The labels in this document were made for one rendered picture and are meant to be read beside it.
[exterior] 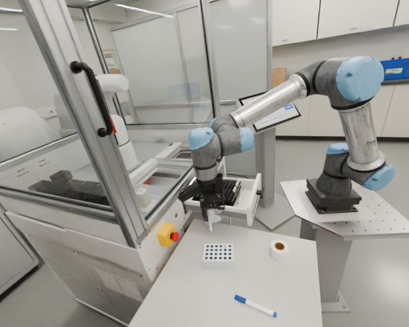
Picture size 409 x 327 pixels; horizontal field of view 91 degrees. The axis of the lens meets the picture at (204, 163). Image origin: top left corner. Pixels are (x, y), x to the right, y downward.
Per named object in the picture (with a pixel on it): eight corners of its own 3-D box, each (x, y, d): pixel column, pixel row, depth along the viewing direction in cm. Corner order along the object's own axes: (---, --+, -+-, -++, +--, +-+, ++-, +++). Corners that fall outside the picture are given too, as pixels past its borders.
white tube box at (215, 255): (234, 249, 87) (233, 243, 85) (234, 266, 80) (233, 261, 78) (205, 249, 89) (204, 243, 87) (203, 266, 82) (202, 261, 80)
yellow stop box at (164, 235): (178, 235, 88) (175, 223, 85) (170, 248, 82) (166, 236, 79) (169, 233, 90) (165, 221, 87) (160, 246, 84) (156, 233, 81)
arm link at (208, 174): (191, 170, 60) (195, 158, 67) (193, 183, 62) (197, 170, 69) (215, 169, 59) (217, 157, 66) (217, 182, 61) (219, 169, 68)
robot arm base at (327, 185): (340, 178, 106) (345, 162, 102) (358, 196, 93) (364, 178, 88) (311, 180, 108) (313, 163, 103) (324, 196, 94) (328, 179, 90)
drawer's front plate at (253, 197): (261, 189, 112) (261, 172, 107) (251, 227, 89) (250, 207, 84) (258, 189, 113) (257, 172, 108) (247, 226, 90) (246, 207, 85)
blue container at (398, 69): (409, 73, 297) (414, 57, 287) (421, 77, 265) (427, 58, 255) (359, 78, 323) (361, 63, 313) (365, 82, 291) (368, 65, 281)
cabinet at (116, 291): (234, 229, 196) (226, 156, 160) (186, 361, 114) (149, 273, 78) (154, 213, 234) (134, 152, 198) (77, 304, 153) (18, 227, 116)
